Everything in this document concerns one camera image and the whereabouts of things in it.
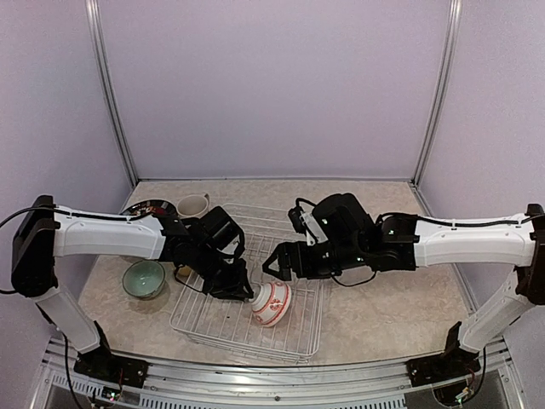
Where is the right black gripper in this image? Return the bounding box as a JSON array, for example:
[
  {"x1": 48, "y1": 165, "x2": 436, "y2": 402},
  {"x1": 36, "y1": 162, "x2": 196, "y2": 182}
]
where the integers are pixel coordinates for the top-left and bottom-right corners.
[{"x1": 263, "y1": 239, "x2": 367, "y2": 279}]

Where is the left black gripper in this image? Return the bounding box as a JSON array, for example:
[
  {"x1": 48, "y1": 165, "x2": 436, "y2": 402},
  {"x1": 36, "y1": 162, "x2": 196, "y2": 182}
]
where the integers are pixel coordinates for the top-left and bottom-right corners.
[{"x1": 191, "y1": 245, "x2": 254, "y2": 301}]

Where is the white red rimmed bowl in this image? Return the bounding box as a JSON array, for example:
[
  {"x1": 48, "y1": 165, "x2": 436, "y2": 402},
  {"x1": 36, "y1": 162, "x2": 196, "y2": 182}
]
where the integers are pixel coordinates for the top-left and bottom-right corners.
[{"x1": 250, "y1": 281, "x2": 293, "y2": 327}]

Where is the yellow cup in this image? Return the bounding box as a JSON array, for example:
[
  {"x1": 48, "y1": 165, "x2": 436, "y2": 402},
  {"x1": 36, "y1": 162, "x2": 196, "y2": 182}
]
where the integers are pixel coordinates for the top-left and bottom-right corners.
[{"x1": 175, "y1": 266, "x2": 192, "y2": 277}]

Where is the light green flower bowl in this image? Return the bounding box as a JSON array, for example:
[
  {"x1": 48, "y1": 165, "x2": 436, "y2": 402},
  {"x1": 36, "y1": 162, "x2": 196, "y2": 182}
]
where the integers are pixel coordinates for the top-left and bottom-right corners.
[{"x1": 122, "y1": 260, "x2": 166, "y2": 299}]

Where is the teal floral mug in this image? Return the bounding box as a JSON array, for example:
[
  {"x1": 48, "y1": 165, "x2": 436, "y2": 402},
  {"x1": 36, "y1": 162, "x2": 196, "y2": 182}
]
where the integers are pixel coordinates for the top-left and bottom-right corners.
[{"x1": 176, "y1": 193, "x2": 210, "y2": 218}]

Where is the black plate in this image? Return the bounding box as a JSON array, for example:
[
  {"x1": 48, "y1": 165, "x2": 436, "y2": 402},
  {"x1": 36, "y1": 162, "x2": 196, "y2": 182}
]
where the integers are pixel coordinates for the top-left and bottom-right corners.
[{"x1": 121, "y1": 199, "x2": 177, "y2": 216}]

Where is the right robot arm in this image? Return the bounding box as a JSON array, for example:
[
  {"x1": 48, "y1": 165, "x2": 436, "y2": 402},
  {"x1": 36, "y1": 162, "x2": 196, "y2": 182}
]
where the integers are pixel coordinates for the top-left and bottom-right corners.
[{"x1": 262, "y1": 193, "x2": 544, "y2": 378}]

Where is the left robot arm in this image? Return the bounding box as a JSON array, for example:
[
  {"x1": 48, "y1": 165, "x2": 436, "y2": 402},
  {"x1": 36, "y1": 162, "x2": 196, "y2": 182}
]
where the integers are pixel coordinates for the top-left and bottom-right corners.
[{"x1": 11, "y1": 195, "x2": 254, "y2": 379}]

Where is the white wire dish rack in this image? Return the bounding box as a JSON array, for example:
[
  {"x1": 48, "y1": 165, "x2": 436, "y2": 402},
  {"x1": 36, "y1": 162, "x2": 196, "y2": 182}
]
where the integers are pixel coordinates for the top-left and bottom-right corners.
[{"x1": 169, "y1": 203, "x2": 324, "y2": 364}]

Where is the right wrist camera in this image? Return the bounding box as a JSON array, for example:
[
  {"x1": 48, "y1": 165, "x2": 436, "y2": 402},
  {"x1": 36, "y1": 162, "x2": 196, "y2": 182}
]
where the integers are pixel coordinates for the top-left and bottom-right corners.
[{"x1": 288, "y1": 198, "x2": 327, "y2": 246}]

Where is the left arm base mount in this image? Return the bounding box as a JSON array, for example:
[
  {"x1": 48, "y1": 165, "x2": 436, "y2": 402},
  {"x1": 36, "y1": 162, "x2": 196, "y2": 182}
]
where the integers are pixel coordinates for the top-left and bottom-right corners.
[{"x1": 74, "y1": 321, "x2": 149, "y2": 389}]

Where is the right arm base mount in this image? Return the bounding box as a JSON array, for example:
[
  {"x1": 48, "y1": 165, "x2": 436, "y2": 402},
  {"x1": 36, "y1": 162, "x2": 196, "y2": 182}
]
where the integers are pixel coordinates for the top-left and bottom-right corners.
[{"x1": 405, "y1": 321, "x2": 480, "y2": 387}]

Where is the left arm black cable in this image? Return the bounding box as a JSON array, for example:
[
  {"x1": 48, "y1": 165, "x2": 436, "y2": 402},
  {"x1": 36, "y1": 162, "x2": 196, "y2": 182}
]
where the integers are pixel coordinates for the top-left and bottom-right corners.
[{"x1": 0, "y1": 206, "x2": 43, "y2": 295}]

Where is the aluminium front frame rail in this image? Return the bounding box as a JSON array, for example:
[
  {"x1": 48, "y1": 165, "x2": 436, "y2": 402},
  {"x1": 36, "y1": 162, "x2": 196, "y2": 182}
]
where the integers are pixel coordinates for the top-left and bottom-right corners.
[{"x1": 22, "y1": 338, "x2": 530, "y2": 408}]

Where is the left aluminium corner post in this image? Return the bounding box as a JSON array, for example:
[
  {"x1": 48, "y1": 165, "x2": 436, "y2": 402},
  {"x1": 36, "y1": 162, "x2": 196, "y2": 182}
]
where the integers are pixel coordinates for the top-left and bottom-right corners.
[{"x1": 85, "y1": 0, "x2": 140, "y2": 187}]

